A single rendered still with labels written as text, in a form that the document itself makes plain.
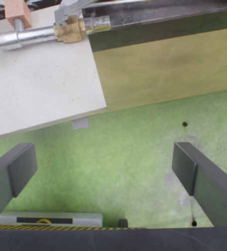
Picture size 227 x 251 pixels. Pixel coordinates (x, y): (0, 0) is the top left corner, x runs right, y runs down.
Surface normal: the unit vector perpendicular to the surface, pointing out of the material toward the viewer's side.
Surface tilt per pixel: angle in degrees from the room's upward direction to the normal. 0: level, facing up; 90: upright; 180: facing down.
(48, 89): 0
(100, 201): 0
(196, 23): 90
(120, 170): 0
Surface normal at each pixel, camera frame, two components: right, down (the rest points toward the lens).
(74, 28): 0.11, 0.58
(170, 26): 0.18, 0.97
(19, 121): -0.02, -0.16
